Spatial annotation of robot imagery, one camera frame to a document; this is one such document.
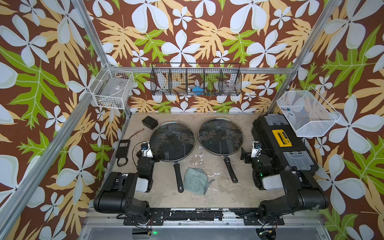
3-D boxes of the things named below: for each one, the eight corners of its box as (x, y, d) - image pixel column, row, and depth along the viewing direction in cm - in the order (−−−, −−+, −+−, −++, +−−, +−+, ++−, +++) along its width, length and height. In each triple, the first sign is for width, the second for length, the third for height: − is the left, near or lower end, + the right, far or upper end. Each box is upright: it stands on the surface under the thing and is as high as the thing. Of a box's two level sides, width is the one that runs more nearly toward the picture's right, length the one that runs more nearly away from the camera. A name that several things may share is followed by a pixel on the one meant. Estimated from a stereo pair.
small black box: (142, 123, 116) (141, 120, 113) (149, 118, 120) (148, 115, 117) (153, 131, 112) (152, 128, 109) (160, 125, 115) (159, 122, 112)
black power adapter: (115, 167, 94) (113, 165, 91) (120, 142, 106) (119, 140, 103) (127, 166, 94) (125, 163, 92) (131, 141, 106) (130, 139, 104)
